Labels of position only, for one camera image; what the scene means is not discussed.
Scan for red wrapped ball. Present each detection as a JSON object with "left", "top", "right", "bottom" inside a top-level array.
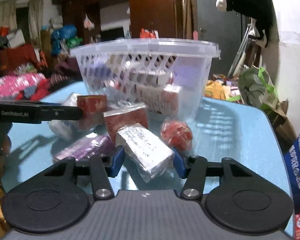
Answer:
[{"left": 160, "top": 120, "right": 193, "bottom": 151}]

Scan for white box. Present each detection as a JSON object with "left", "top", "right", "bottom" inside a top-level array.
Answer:
[{"left": 115, "top": 123, "right": 174, "bottom": 183}]

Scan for white plastic basket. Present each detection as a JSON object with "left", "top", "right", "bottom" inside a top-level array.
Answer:
[{"left": 70, "top": 38, "right": 221, "bottom": 122}]

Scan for person left hand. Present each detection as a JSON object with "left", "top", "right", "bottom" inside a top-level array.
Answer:
[{"left": 0, "top": 135, "right": 11, "bottom": 165}]

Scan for window curtains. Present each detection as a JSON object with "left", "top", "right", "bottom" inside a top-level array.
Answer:
[{"left": 0, "top": 0, "right": 44, "bottom": 49}]

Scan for red wrapped box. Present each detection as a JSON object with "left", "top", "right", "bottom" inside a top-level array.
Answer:
[{"left": 103, "top": 102, "right": 148, "bottom": 142}]

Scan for grey door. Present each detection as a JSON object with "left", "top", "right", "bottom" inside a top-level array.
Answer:
[{"left": 193, "top": 0, "right": 245, "bottom": 75}]

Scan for pink floral bedding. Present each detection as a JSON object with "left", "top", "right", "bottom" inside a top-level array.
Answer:
[{"left": 0, "top": 73, "right": 47, "bottom": 99}]

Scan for green white plastic bag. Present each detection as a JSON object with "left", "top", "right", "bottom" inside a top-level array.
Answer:
[{"left": 238, "top": 67, "right": 279, "bottom": 110}]

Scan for dark red wooden wardrobe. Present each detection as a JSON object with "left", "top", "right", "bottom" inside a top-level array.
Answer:
[{"left": 61, "top": 0, "right": 177, "bottom": 44}]

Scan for flat purple package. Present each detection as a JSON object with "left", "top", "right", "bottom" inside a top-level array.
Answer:
[{"left": 52, "top": 133, "right": 115, "bottom": 163}]

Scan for maroon blanket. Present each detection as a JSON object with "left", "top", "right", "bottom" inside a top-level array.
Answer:
[{"left": 55, "top": 57, "right": 83, "bottom": 81}]

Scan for blue bags pile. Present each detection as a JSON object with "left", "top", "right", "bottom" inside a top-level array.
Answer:
[{"left": 51, "top": 24, "right": 82, "bottom": 55}]

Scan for white black hanging jacket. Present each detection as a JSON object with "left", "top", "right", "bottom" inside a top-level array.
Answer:
[{"left": 216, "top": 0, "right": 273, "bottom": 48}]

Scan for red white hanging bag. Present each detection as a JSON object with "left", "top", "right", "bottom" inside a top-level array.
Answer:
[{"left": 83, "top": 15, "right": 95, "bottom": 31}]

